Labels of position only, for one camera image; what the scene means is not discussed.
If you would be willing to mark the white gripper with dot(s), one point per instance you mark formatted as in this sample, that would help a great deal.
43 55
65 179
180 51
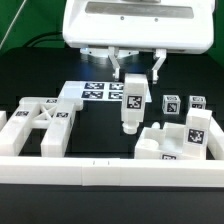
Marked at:
176 26

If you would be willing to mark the white chair seat part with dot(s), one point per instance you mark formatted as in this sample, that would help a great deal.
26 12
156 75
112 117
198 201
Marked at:
165 143

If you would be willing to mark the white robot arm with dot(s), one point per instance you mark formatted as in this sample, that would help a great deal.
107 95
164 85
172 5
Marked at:
106 51

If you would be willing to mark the white cube near marker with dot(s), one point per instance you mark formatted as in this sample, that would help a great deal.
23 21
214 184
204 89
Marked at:
171 104

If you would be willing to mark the white cube marker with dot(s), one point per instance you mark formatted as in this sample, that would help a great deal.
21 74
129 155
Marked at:
197 102
171 104

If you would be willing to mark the white cube far marker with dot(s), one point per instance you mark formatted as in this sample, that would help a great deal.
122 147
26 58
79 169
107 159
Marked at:
197 102

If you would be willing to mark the white right fence bar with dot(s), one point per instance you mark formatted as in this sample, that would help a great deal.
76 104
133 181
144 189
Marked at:
216 140

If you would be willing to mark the white fence bar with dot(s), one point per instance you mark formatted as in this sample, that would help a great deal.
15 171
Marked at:
111 172
216 140

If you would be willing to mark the white diagonal rod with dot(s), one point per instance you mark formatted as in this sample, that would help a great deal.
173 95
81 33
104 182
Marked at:
20 9

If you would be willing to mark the white front fence bar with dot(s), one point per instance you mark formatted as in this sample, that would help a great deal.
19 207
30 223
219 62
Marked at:
111 172

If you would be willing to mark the white left fence block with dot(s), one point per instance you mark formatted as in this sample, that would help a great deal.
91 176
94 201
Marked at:
3 119

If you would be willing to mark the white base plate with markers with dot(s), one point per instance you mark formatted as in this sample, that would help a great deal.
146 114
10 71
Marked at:
92 90

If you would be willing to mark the white chair back frame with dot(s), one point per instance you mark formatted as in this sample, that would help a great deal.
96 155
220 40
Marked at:
55 115

